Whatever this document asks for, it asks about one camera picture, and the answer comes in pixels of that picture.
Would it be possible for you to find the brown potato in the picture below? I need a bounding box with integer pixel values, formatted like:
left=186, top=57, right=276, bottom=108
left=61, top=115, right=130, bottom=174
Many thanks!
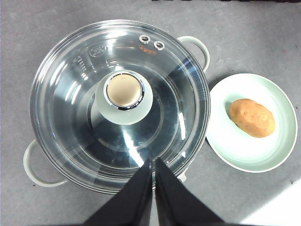
left=229, top=98, right=275, bottom=138

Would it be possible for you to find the glass pot lid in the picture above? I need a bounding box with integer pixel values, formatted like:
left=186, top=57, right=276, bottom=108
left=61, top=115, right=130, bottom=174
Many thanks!
left=29, top=19, right=210, bottom=194

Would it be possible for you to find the green plate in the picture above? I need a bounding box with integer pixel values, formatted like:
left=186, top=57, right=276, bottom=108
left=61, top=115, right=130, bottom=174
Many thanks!
left=206, top=73, right=298, bottom=173

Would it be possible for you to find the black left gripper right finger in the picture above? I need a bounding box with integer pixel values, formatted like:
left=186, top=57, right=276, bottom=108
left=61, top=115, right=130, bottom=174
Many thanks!
left=154, top=157, right=227, bottom=226

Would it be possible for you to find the green electric steamer pot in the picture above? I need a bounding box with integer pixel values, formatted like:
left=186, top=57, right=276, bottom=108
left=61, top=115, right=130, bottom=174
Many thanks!
left=23, top=20, right=210, bottom=194

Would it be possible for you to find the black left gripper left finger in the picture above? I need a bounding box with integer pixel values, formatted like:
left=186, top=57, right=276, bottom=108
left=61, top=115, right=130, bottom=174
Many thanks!
left=84, top=159, right=152, bottom=226

